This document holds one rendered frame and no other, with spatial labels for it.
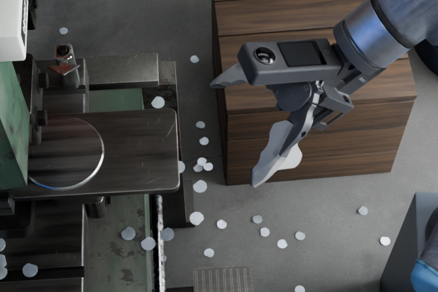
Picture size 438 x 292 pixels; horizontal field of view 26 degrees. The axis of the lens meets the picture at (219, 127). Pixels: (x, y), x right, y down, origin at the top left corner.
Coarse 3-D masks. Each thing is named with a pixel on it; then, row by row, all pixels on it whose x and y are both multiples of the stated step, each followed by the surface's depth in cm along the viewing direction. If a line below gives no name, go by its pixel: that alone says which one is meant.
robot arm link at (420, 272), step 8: (432, 232) 153; (432, 240) 150; (424, 248) 151; (432, 248) 148; (424, 256) 149; (432, 256) 147; (416, 264) 149; (424, 264) 147; (432, 264) 146; (416, 272) 147; (424, 272) 146; (432, 272) 145; (416, 280) 147; (424, 280) 145; (432, 280) 144; (416, 288) 150; (424, 288) 147; (432, 288) 145
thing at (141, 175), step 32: (64, 128) 144; (96, 128) 144; (128, 128) 144; (160, 128) 144; (32, 160) 141; (64, 160) 141; (96, 160) 141; (128, 160) 141; (160, 160) 141; (32, 192) 139; (64, 192) 139; (96, 192) 139; (128, 192) 139; (160, 192) 140
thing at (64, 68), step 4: (60, 64) 149; (64, 64) 149; (52, 68) 149; (56, 68) 149; (60, 68) 149; (64, 68) 149; (68, 68) 149; (72, 68) 149; (76, 68) 149; (56, 72) 149; (60, 72) 148; (64, 72) 148; (68, 72) 149
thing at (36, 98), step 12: (24, 60) 127; (24, 72) 126; (36, 72) 129; (24, 84) 125; (36, 84) 128; (48, 84) 131; (24, 96) 124; (36, 96) 128; (36, 108) 126; (36, 120) 126; (36, 132) 127; (36, 144) 129
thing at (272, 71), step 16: (240, 48) 105; (256, 48) 105; (272, 48) 106; (288, 48) 107; (304, 48) 108; (320, 48) 108; (240, 64) 106; (256, 64) 103; (272, 64) 104; (288, 64) 105; (304, 64) 106; (320, 64) 107; (336, 64) 108; (256, 80) 104; (272, 80) 105; (288, 80) 106; (304, 80) 107
